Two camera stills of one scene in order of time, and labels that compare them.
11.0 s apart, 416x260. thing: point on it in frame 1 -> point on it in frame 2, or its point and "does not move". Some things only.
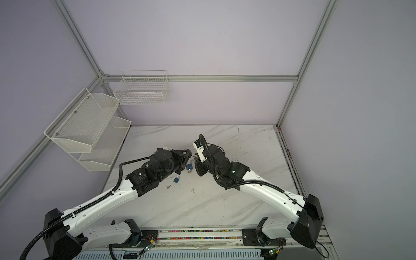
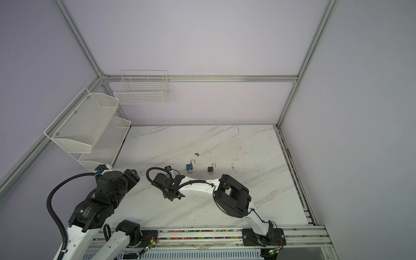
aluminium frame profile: [101, 78] does not move
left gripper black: [178, 155] -> [130, 178]
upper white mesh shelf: [80, 123] does not move
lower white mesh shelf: [106, 147] does not move
